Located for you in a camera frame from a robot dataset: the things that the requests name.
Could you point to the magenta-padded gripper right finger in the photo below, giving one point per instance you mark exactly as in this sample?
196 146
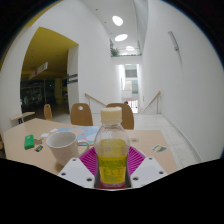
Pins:
146 171

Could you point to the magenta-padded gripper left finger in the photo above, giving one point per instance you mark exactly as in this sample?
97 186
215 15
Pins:
75 171

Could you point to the clear bottle with yellow label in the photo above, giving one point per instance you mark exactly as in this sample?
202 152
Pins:
111 156

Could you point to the colourful small card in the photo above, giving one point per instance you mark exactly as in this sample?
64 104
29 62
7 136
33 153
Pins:
159 148

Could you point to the white ceramic mug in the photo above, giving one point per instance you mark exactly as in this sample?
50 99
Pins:
63 146

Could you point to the light blue printed sheet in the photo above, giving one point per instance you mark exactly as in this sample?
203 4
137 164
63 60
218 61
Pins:
85 131

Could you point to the small multicoloured sticker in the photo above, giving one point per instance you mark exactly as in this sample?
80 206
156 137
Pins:
39 148

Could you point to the small green box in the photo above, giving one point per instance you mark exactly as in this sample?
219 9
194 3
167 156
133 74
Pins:
29 141

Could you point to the wooden chair with round cutout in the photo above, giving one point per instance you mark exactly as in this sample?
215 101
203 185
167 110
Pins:
127 116
81 115

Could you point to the plain wooden chair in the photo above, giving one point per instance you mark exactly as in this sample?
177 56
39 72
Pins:
48 111

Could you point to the wooden stair handrail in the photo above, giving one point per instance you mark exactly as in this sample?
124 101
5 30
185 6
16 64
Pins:
152 100
95 99

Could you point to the small beige side table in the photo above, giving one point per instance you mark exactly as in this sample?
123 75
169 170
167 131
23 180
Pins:
21 115

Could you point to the dark shop shelf unit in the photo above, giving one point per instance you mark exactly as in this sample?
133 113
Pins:
35 95

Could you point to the red and white hanging sign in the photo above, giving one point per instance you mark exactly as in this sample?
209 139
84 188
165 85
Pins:
39 70

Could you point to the green balcony plant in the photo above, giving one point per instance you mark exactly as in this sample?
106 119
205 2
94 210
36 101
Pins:
114 51

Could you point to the group of oval ceiling lights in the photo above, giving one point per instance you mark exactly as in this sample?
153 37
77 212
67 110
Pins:
117 20

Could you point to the dark wall sign plaques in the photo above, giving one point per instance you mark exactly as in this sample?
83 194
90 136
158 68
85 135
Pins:
72 78

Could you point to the long grey wall lamp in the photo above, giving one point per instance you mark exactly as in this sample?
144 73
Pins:
173 40

